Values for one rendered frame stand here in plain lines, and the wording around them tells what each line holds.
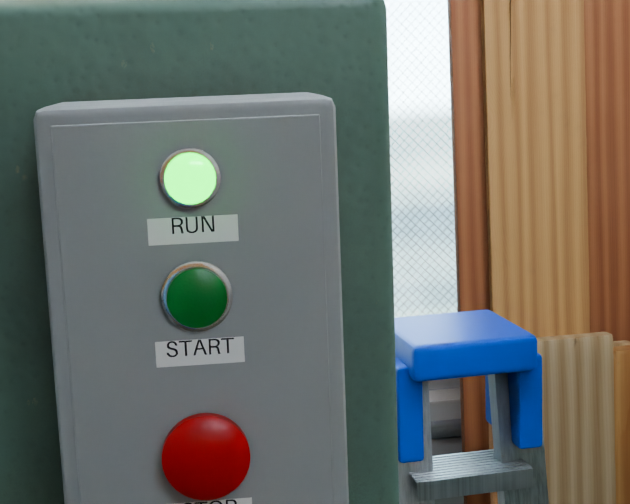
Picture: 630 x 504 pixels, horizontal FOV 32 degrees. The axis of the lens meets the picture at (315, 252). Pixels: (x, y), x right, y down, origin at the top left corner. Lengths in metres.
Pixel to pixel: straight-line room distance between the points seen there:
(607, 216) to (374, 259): 1.55
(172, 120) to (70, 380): 0.09
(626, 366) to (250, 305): 1.54
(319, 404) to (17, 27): 0.18
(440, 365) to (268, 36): 0.91
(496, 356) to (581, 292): 0.63
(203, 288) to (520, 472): 1.06
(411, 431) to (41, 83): 0.97
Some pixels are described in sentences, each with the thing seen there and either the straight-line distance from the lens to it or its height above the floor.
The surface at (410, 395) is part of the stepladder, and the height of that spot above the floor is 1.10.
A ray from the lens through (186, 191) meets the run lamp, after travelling 0.36.
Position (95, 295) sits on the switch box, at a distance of 0.37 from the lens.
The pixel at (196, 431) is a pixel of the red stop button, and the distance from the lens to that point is 0.37.
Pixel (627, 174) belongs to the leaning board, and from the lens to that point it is 1.99.
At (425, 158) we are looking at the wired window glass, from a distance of 2.06.
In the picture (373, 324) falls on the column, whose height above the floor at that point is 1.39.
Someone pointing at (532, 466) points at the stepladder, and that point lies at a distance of 1.43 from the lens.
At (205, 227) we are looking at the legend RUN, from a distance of 0.37.
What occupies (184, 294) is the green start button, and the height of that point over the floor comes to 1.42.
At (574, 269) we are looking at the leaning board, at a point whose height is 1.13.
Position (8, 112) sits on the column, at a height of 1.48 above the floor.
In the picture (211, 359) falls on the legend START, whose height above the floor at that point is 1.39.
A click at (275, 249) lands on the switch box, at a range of 0.37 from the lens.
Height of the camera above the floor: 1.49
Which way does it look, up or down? 10 degrees down
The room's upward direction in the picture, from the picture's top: 2 degrees counter-clockwise
